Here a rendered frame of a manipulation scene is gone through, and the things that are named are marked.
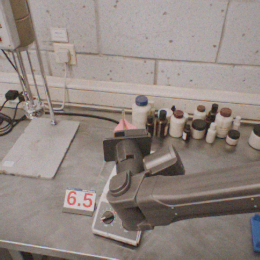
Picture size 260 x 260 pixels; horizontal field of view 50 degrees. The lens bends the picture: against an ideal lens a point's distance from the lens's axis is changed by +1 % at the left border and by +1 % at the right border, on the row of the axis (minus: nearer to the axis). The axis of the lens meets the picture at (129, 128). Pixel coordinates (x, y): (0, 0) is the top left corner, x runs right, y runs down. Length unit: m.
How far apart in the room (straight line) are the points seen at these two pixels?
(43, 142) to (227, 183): 0.80
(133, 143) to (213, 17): 0.62
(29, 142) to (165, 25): 0.65
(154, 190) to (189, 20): 0.74
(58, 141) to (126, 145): 0.54
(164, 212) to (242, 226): 0.48
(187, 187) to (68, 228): 0.49
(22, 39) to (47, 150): 0.40
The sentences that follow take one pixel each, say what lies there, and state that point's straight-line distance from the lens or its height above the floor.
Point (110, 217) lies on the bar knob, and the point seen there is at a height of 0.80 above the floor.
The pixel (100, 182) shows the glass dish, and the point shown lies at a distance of 0.91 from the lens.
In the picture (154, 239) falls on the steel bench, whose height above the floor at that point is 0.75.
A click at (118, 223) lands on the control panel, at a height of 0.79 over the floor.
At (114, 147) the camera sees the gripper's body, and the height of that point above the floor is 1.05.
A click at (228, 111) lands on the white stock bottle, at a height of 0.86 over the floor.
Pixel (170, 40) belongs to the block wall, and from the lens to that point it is 1.07.
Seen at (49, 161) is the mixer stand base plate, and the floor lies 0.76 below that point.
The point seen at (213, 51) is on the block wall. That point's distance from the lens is 1.10.
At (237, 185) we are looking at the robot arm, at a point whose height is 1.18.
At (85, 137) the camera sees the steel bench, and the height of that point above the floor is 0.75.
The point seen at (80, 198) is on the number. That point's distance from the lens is 0.85.
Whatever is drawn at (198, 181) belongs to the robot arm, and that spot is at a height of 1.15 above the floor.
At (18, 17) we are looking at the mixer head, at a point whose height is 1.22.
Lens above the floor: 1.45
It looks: 39 degrees down
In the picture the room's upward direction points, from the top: straight up
